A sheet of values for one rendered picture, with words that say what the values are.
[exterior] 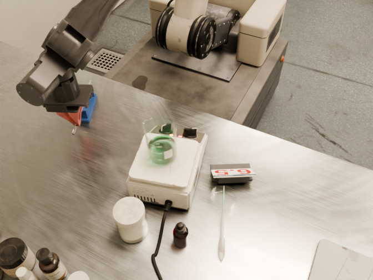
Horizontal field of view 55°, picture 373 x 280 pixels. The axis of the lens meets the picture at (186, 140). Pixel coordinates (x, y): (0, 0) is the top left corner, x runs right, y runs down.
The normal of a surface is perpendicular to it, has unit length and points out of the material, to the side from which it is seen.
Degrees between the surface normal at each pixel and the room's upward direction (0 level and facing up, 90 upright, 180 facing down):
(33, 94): 90
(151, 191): 90
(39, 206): 0
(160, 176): 0
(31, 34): 90
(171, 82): 0
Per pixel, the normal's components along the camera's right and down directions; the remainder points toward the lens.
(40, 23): 0.89, 0.34
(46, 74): 0.56, -0.31
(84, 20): 0.08, 0.39
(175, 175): -0.01, -0.65
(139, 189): -0.22, 0.74
